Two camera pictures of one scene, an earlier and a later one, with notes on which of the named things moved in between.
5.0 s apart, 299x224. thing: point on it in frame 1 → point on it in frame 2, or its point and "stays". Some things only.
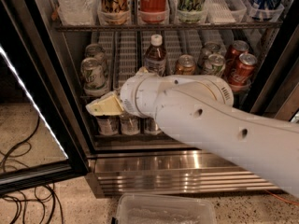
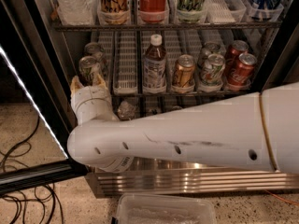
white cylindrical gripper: (129, 95) → (89, 94)
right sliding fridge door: (276, 91) stays
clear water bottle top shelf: (78, 5) stays
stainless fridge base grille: (124, 173) stays
